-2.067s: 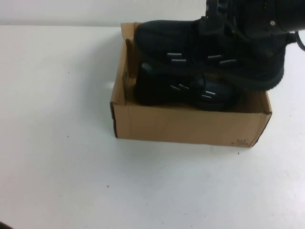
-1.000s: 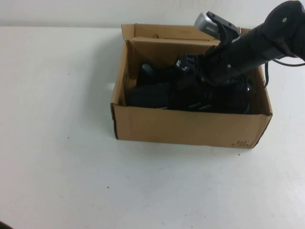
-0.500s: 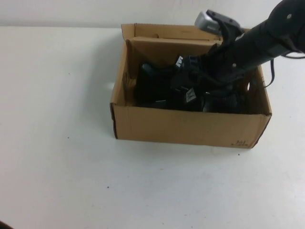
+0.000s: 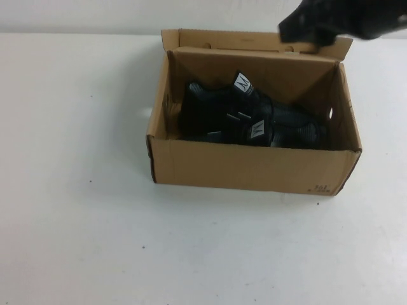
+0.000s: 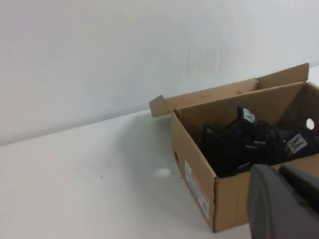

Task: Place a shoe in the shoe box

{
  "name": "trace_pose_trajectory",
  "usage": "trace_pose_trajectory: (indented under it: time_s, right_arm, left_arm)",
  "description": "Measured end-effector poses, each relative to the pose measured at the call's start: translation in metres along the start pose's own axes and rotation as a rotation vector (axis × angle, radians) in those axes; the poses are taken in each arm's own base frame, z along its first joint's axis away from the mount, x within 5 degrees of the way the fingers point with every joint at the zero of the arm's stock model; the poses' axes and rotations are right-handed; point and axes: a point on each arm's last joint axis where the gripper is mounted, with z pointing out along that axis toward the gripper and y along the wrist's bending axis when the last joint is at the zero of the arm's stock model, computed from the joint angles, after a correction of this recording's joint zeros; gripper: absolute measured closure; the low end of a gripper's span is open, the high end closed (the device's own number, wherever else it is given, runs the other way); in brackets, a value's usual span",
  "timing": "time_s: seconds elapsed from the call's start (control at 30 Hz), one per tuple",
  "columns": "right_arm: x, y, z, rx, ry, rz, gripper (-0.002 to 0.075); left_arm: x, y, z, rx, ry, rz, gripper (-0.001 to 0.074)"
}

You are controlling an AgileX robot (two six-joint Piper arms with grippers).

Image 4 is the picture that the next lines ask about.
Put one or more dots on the brown cardboard shoe box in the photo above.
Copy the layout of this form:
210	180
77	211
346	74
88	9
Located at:
238	168

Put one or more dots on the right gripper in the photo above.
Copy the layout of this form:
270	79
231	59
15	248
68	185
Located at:
359	16

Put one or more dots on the black mesh sneaker white stripes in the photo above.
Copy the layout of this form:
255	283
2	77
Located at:
286	136
203	108

